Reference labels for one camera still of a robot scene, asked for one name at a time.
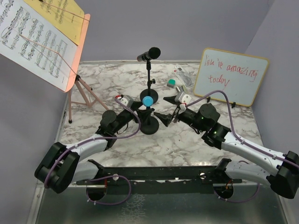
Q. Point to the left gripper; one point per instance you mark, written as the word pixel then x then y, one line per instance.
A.
pixel 142 114

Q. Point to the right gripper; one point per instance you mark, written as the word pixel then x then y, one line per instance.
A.
pixel 167 119

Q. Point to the blue toy microphone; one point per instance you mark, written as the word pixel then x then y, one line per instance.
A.
pixel 147 101

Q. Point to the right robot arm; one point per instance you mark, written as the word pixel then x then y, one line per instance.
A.
pixel 272 168

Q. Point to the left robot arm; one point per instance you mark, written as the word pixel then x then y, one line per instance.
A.
pixel 63 164

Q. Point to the white stapler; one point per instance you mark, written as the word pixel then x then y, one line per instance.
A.
pixel 181 88

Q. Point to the green whiteboard eraser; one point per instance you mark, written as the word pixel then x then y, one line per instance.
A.
pixel 171 83

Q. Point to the packaged item flat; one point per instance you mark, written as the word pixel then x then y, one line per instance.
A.
pixel 184 76

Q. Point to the black microphone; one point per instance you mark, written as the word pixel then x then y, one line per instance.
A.
pixel 152 54

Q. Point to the pink music stand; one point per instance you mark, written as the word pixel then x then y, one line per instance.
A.
pixel 76 79

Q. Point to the yellow sheet music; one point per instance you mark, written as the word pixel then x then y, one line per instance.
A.
pixel 65 15

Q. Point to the white sheet music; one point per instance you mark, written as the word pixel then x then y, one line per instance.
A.
pixel 34 43

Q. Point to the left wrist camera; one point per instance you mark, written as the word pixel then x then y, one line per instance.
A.
pixel 126 100

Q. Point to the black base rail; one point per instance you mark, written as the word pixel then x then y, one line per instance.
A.
pixel 158 180

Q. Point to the small whiteboard yellow frame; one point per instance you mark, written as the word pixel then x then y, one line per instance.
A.
pixel 239 76

